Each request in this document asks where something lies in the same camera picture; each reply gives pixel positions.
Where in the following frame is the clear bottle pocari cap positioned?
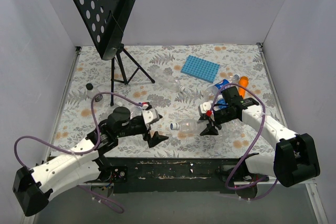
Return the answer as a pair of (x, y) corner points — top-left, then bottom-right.
(170, 119), (206, 134)

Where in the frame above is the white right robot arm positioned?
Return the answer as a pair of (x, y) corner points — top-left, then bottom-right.
(198, 87), (320, 187)

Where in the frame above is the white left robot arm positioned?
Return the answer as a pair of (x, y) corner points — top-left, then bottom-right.
(13, 106), (167, 217)

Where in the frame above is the large crumpled clear bottle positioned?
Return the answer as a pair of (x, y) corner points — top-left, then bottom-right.
(214, 119), (244, 140)

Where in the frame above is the blue label pepsi bottle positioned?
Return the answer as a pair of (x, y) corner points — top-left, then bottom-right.
(203, 74), (240, 100)

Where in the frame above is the clear bottle green logo cap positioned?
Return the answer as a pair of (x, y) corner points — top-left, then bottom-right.
(150, 68), (185, 93)

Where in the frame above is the small black cap bottle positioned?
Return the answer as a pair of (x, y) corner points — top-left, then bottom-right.
(86, 83), (103, 103)

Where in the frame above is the blue studded building plate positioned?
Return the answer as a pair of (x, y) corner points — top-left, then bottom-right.
(181, 55), (220, 83)

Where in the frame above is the black music stand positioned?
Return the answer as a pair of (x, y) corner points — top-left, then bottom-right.
(64, 0), (155, 98)

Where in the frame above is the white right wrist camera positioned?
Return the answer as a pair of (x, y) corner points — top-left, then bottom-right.
(198, 102), (213, 120)

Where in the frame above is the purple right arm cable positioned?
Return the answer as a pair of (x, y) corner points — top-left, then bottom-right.
(207, 83), (279, 200)

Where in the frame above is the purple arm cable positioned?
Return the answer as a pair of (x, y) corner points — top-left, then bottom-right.
(207, 83), (279, 200)
(13, 92), (149, 214)

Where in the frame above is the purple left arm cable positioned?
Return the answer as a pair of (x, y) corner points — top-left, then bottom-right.
(13, 92), (149, 214)

